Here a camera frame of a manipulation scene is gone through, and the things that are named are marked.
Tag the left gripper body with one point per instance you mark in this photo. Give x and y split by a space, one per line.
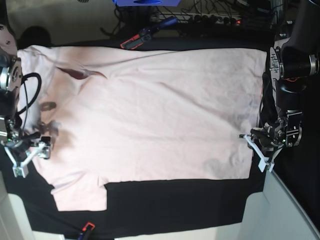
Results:
267 142

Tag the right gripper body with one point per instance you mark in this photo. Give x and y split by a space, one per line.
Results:
21 150

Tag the pink T-shirt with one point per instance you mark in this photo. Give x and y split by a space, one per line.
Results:
120 115

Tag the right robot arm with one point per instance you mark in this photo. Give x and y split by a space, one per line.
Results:
11 79

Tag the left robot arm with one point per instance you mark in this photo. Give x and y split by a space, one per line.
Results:
294 58

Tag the black table cloth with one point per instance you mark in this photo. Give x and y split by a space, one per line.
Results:
180 205

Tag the blue plastic box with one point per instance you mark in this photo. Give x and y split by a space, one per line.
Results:
130 3

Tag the blue handled clamp, red jaw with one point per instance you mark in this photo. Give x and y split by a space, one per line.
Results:
146 34

